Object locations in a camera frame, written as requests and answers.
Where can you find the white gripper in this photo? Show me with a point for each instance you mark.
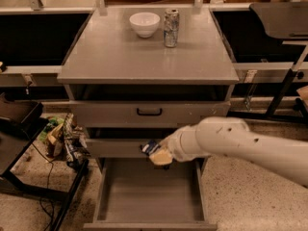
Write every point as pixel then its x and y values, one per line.
pixel 173 144

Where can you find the pile of snack bags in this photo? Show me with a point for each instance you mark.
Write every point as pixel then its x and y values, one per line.
pixel 63 135

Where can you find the grey top drawer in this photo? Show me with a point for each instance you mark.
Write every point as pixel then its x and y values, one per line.
pixel 148 106

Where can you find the black tray table left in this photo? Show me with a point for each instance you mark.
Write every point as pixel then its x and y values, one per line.
pixel 20 126

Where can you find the grey bottom drawer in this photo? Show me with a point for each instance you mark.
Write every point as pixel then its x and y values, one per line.
pixel 135 195

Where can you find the grey drawer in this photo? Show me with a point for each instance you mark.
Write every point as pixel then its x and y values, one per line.
pixel 122 142
pixel 148 106
pixel 135 195

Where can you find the dark blue rxbar wrapper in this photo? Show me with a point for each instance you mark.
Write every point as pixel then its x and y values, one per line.
pixel 150 148

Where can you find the grey drawer cabinet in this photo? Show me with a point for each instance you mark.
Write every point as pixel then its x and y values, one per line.
pixel 110 52

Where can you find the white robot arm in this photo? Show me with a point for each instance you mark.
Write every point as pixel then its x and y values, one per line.
pixel 231 137

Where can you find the white ceramic bowl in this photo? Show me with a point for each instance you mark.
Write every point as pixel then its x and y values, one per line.
pixel 144 24

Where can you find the grey middle drawer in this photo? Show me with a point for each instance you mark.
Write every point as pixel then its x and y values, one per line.
pixel 122 142

